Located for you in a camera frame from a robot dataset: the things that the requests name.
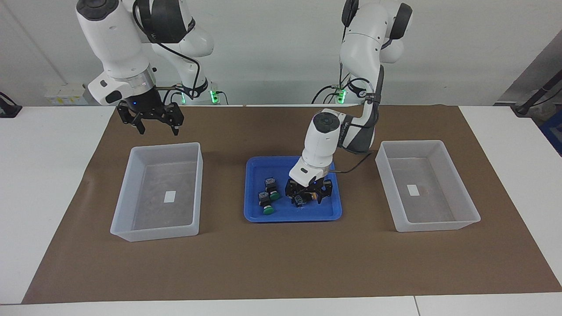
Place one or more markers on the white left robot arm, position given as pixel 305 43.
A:
pixel 320 145

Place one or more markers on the brown table mat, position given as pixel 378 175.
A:
pixel 281 263

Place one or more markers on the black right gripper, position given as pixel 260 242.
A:
pixel 145 103

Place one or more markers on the white power adapters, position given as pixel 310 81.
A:
pixel 66 94

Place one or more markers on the black flat object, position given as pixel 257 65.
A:
pixel 9 109

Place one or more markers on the blue plastic tray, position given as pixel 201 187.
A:
pixel 285 213

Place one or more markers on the green push button switch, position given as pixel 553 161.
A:
pixel 270 181
pixel 264 196

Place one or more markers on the black stand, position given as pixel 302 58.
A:
pixel 533 98

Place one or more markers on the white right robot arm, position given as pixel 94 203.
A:
pixel 118 44

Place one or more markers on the white paper label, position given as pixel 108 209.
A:
pixel 170 196
pixel 412 189

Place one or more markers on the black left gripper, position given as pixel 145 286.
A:
pixel 307 188

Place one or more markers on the yellow push button switch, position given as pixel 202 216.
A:
pixel 300 200

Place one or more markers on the blue crate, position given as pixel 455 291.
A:
pixel 554 131

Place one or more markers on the translucent white plastic box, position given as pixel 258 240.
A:
pixel 434 206
pixel 153 215

